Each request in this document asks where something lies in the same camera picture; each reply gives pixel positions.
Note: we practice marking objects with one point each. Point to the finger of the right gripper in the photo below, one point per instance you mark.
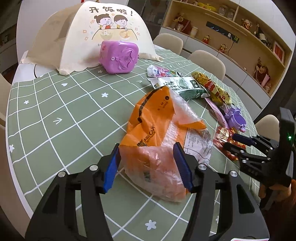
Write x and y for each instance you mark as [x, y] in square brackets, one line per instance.
[248, 162]
[259, 142]

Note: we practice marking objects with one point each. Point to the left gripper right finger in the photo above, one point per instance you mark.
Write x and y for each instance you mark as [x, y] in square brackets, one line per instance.
[239, 217]

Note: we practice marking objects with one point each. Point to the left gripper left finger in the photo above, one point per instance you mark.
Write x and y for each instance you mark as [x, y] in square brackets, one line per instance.
[55, 216]

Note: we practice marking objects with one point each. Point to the pink plastic wrapper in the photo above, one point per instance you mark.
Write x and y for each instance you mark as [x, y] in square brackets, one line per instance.
[220, 117]

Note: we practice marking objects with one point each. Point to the gold red snack packet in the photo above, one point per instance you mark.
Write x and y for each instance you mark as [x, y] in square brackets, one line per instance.
[217, 94]

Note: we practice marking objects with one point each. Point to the orange plastic bag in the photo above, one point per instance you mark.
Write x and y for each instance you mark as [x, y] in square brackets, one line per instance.
[158, 121]

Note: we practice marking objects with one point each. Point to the green white snack packet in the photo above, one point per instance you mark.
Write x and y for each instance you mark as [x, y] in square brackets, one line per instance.
[187, 87]

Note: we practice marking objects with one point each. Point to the white pink candy wrapper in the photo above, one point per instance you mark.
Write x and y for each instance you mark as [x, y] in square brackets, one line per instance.
[157, 72]

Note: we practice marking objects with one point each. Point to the red gold tin can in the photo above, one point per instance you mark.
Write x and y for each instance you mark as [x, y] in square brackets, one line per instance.
[224, 135]

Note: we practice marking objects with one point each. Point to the right hand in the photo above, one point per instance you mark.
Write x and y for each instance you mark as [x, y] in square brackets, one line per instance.
[279, 196]

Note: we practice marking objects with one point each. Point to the beige chair beside bin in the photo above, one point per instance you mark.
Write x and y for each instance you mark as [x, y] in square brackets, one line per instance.
[269, 127]

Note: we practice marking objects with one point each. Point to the purple toy basket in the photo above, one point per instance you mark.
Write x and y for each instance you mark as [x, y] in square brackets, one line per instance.
[234, 118]

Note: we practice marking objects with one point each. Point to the green checked tablecloth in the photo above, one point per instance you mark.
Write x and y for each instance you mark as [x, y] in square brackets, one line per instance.
[67, 123]

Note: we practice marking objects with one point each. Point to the beige chair far middle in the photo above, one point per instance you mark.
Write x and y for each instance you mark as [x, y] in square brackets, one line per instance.
[209, 63]

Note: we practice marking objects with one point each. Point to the wooden shelf cabinet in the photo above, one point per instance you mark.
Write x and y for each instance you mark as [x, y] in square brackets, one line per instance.
[252, 38]

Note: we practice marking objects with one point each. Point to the beige chair far left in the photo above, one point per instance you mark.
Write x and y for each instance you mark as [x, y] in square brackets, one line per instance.
[170, 42]

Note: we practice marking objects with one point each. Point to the beige chair near left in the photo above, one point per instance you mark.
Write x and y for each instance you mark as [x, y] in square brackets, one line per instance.
[5, 88]

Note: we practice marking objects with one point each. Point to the purple square toy box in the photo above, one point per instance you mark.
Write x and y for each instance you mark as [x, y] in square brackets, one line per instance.
[118, 56]

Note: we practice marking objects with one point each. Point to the beige cartoon food cover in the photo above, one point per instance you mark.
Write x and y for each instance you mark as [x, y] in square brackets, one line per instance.
[70, 40]

